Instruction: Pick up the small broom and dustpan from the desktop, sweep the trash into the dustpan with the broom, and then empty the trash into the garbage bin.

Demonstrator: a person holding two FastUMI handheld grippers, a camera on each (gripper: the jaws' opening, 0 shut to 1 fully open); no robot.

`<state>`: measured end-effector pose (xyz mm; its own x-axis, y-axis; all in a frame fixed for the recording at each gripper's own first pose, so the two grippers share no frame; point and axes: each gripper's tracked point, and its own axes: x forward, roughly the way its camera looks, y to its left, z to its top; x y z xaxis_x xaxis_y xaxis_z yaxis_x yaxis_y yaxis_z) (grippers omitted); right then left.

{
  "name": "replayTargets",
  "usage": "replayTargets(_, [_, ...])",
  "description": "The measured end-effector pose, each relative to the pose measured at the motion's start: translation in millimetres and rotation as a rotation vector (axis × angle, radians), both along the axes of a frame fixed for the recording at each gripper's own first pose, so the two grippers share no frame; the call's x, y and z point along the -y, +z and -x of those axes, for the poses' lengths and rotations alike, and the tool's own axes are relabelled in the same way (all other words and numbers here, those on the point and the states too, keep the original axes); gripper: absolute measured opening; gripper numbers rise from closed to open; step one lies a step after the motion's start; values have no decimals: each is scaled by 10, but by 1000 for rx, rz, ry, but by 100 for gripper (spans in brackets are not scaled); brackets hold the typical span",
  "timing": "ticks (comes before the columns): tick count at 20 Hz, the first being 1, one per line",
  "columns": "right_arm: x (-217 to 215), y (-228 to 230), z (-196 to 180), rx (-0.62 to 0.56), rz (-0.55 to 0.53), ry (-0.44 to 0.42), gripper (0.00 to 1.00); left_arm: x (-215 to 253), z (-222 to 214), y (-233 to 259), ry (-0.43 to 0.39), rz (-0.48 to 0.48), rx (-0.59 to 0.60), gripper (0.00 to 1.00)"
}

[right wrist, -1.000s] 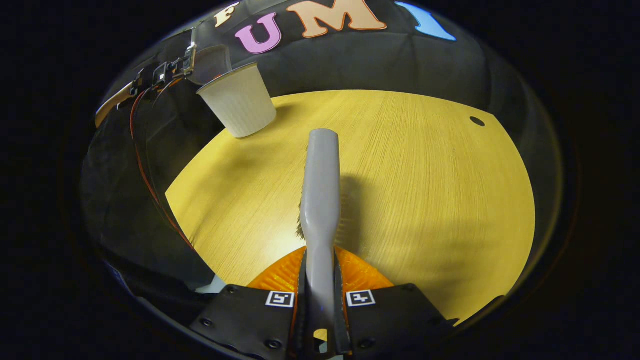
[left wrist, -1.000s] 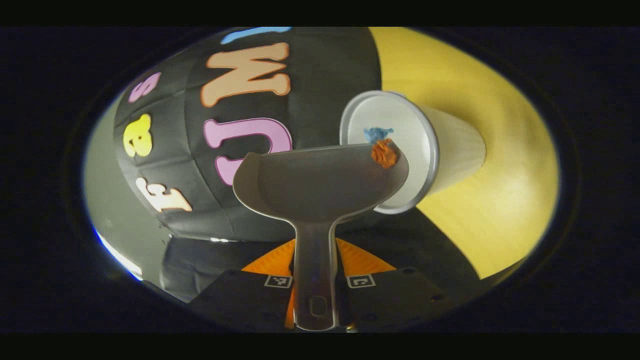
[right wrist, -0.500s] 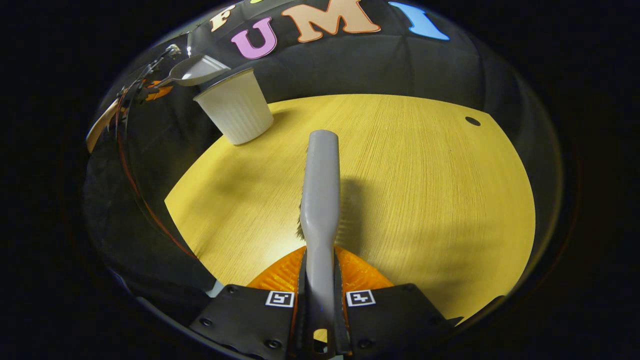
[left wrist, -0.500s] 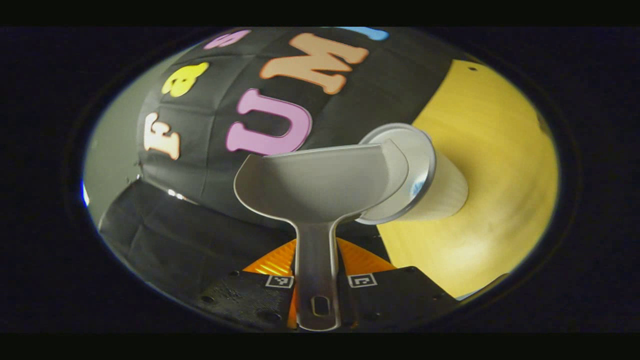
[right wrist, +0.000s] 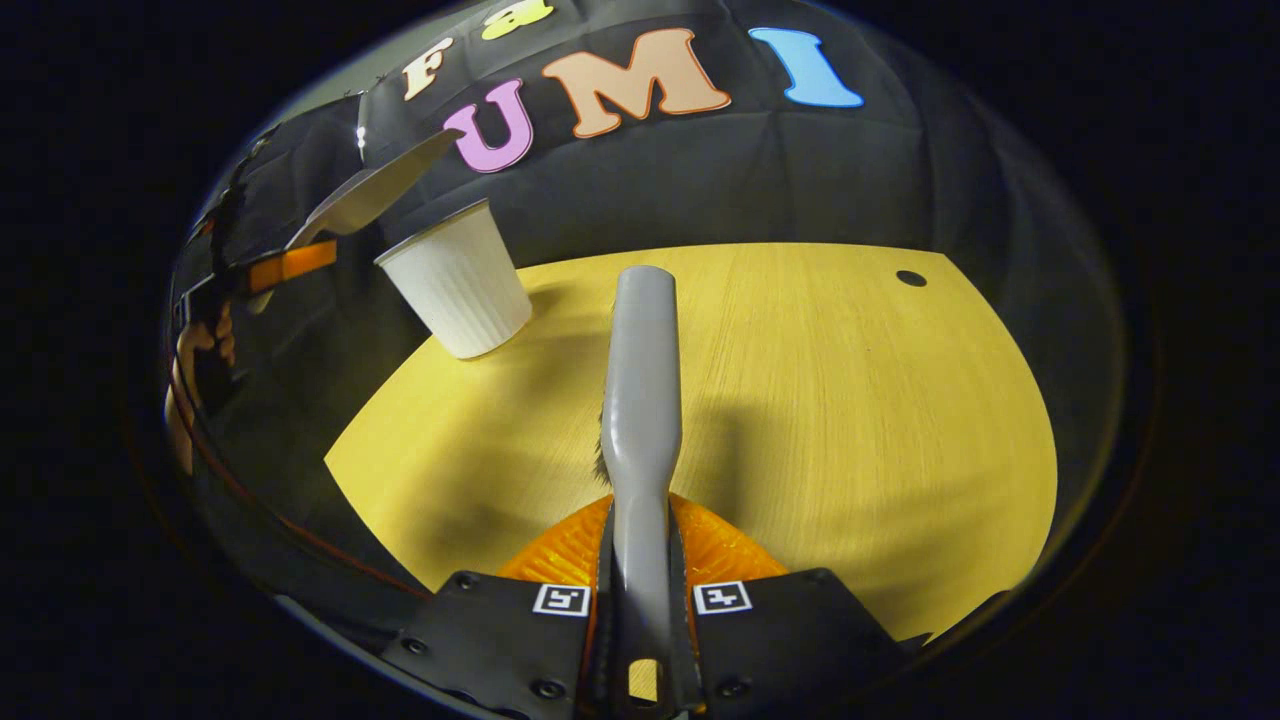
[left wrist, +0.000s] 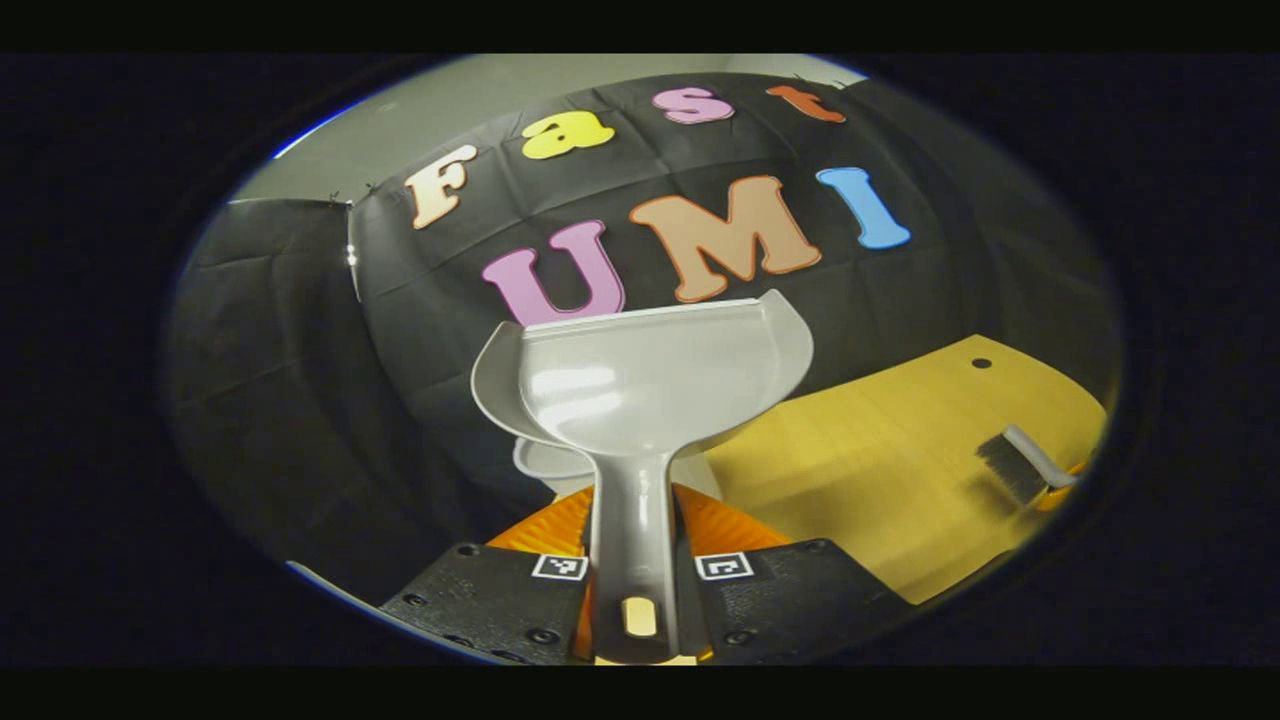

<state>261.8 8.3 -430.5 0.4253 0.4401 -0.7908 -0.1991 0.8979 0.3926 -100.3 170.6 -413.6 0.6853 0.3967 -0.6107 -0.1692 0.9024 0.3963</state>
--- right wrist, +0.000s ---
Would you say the grey dustpan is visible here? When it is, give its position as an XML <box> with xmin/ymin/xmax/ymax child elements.
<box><xmin>245</xmin><ymin>127</ymin><xmax>467</xmax><ymax>315</ymax></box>

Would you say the black backdrop cloth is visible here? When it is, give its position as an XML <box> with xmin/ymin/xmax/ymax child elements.
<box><xmin>170</xmin><ymin>0</ymin><xmax>1121</xmax><ymax>601</ymax></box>

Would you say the wooden desktop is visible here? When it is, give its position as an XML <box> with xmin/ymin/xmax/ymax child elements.
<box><xmin>323</xmin><ymin>243</ymin><xmax>1059</xmax><ymax>643</ymax></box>

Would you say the white ribbed garbage bin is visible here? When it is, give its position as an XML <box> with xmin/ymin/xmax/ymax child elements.
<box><xmin>374</xmin><ymin>198</ymin><xmax>534</xmax><ymax>361</ymax></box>

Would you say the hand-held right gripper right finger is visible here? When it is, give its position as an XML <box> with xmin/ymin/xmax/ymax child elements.
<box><xmin>668</xmin><ymin>492</ymin><xmax>916</xmax><ymax>720</ymax></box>

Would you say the small grey broom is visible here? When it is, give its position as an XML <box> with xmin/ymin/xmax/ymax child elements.
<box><xmin>595</xmin><ymin>265</ymin><xmax>686</xmax><ymax>713</ymax></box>

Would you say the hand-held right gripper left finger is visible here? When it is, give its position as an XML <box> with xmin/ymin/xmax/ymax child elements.
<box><xmin>380</xmin><ymin>492</ymin><xmax>616</xmax><ymax>720</ymax></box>

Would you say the red cable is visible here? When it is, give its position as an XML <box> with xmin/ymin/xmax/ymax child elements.
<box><xmin>168</xmin><ymin>350</ymin><xmax>433</xmax><ymax>601</ymax></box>

